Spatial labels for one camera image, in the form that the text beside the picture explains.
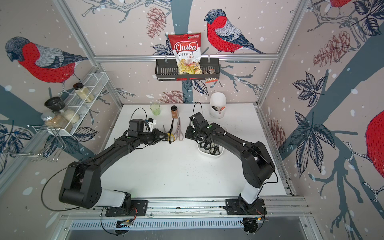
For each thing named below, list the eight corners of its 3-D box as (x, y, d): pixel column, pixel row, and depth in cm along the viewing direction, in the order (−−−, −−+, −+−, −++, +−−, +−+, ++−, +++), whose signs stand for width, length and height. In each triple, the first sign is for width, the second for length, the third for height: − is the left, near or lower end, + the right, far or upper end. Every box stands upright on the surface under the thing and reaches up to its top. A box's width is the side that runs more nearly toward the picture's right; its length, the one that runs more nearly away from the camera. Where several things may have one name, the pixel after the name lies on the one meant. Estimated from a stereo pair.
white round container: (210, 119, 112) (211, 104, 99) (209, 107, 120) (210, 92, 108) (224, 119, 112) (227, 104, 99) (222, 107, 120) (225, 92, 108)
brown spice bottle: (172, 118, 114) (170, 110, 106) (173, 113, 117) (171, 105, 110) (177, 118, 114) (176, 110, 106) (178, 113, 117) (176, 105, 110)
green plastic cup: (150, 115, 114) (148, 110, 110) (152, 108, 119) (150, 103, 115) (159, 115, 114) (158, 110, 110) (161, 108, 119) (160, 103, 115)
